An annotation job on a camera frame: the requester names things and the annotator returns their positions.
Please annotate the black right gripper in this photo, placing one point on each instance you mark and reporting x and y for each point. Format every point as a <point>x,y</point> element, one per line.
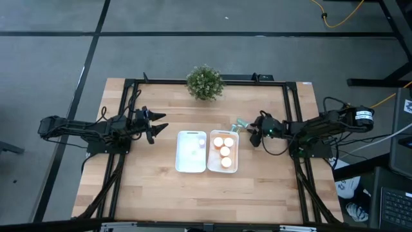
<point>272,127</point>

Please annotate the small green pill bottle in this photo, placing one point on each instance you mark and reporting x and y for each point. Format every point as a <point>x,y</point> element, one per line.
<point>239,129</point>

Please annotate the black desk frame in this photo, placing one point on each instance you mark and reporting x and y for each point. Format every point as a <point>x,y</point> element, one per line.
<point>380,82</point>

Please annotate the pink pill bottle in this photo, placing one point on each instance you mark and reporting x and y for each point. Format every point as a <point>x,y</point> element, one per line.
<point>201,142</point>

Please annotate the orange pill bottle white cap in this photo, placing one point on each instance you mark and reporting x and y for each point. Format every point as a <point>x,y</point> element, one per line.
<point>218,141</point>
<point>226,162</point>
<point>225,151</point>
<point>228,141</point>

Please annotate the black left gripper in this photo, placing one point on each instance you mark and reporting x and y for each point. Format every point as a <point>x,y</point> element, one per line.
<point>140,120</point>

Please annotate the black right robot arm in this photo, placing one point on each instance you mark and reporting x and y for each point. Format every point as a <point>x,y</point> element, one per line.
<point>328,124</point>

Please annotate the white plastic bin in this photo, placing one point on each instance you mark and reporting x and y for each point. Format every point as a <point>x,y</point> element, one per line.
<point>214,161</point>
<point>186,161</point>

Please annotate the black laptop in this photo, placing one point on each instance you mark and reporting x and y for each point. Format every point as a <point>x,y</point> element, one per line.
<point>396,206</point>

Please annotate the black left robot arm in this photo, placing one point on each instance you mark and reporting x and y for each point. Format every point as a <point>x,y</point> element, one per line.
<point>80,127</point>

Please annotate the white bag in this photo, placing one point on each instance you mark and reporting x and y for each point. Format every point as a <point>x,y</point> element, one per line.
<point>347,187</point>

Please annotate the small teal pill bottle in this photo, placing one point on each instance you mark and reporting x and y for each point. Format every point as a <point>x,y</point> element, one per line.
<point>233,128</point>

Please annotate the white shoe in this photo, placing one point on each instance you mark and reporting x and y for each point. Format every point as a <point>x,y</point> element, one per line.
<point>357,212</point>

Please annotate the black aluminium table frame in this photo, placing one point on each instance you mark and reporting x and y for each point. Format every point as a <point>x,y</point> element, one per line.
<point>257,83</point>

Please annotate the grey chair leg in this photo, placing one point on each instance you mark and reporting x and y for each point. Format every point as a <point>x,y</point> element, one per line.
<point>9,148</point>

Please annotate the black camera mount rail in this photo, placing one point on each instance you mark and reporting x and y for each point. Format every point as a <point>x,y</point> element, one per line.
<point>193,225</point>

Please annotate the black computer tower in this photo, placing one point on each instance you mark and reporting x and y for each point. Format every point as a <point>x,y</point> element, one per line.
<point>400,135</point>

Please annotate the small green potted plant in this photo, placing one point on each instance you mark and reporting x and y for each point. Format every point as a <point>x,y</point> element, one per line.
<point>205,83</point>

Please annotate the black bracket bar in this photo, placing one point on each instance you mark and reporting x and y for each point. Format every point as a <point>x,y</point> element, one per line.
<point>244,77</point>

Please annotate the tall teal pill bottle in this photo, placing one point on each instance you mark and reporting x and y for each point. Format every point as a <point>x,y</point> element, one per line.
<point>242,122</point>

